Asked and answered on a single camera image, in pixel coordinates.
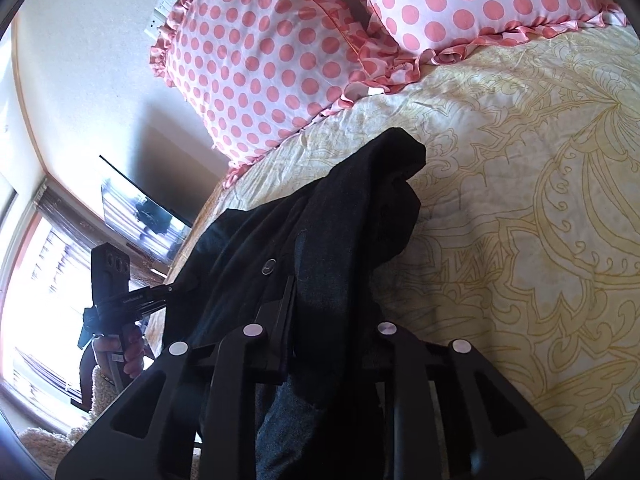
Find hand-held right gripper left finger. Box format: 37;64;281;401
55;276;297;480

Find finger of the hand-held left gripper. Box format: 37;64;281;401
129;281;197;313

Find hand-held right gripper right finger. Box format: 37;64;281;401
374;321;587;480

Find black pants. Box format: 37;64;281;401
167;127;427;480

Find person's left forearm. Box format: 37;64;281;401
70;352;127;413

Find person's left hand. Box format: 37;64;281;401
91;324;149;381

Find bright window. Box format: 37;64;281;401
0;207;103;411

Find flat screen television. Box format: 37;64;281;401
99;155;194;267

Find yellow patterned blanket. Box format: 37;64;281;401
197;25;640;476

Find large pink polka dot pillow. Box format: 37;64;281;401
149;0;436;188

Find white wall socket panel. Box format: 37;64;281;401
144;0;184;41

